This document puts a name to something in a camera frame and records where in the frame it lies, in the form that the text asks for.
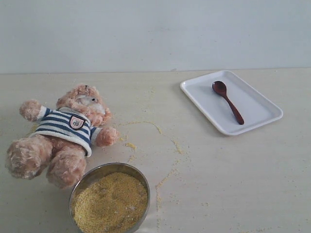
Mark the dark red wooden spoon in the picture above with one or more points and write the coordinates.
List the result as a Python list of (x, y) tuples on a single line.
[(220, 88)]

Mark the white rectangular plastic tray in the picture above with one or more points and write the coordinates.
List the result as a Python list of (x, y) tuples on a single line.
[(254, 107)]

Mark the round steel bowl of millet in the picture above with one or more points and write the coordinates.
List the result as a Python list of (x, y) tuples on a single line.
[(111, 198)]

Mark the beige teddy bear striped sweater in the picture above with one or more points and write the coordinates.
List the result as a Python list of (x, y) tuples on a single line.
[(63, 139)]

